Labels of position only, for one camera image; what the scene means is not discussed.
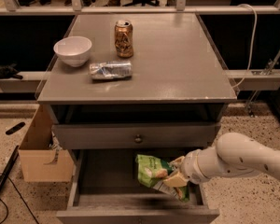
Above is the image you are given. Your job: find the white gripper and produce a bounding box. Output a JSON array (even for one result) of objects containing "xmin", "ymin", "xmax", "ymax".
[{"xmin": 163, "ymin": 149, "xmax": 205, "ymax": 188}]

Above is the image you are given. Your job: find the green rice chip bag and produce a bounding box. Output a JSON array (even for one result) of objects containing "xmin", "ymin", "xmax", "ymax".
[{"xmin": 135, "ymin": 154, "xmax": 189, "ymax": 202}]

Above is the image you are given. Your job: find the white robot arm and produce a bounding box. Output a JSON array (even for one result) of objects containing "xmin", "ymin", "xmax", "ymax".
[{"xmin": 163, "ymin": 133, "xmax": 280, "ymax": 187}]

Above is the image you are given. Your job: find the grey upper drawer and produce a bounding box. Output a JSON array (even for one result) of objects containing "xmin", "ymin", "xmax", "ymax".
[{"xmin": 52, "ymin": 122, "xmax": 220, "ymax": 149}]

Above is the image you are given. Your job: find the grey open middle drawer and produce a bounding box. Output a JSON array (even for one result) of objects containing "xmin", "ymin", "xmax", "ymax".
[{"xmin": 57, "ymin": 148, "xmax": 219, "ymax": 224}]

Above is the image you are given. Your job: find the grey drawer cabinet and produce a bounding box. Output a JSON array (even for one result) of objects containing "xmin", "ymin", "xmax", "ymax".
[{"xmin": 36, "ymin": 13, "xmax": 238, "ymax": 151}]

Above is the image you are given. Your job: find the black bag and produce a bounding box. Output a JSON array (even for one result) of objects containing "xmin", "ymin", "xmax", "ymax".
[{"xmin": 0, "ymin": 63, "xmax": 23, "ymax": 79}]

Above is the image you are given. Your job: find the silver lying can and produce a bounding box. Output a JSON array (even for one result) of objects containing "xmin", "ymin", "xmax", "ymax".
[{"xmin": 90, "ymin": 61, "xmax": 133, "ymax": 80}]

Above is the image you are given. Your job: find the cardboard box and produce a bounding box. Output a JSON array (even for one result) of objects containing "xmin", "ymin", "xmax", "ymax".
[{"xmin": 19, "ymin": 105, "xmax": 74, "ymax": 182}]

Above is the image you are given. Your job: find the gold soda can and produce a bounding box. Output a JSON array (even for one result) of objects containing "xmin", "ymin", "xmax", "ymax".
[{"xmin": 115, "ymin": 20, "xmax": 133, "ymax": 58}]

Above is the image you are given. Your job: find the white bowl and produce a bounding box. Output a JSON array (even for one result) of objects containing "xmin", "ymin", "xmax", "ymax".
[{"xmin": 53, "ymin": 36, "xmax": 92, "ymax": 67}]

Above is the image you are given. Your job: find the black oblong floor object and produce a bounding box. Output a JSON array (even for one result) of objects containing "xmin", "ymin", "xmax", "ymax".
[{"xmin": 6, "ymin": 122, "xmax": 25, "ymax": 135}]

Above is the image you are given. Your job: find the black flat bar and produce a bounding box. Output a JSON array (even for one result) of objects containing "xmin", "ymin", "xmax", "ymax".
[{"xmin": 0, "ymin": 147, "xmax": 19, "ymax": 192}]

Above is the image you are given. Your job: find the metal railing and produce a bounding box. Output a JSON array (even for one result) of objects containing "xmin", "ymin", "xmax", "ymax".
[{"xmin": 0, "ymin": 0, "xmax": 280, "ymax": 16}]

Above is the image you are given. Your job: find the white cable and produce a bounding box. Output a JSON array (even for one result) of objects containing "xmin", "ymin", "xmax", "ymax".
[{"xmin": 231, "ymin": 3, "xmax": 259, "ymax": 90}]

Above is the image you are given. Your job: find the black floor cable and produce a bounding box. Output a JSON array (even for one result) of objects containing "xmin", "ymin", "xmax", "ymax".
[{"xmin": 0, "ymin": 152, "xmax": 41, "ymax": 224}]

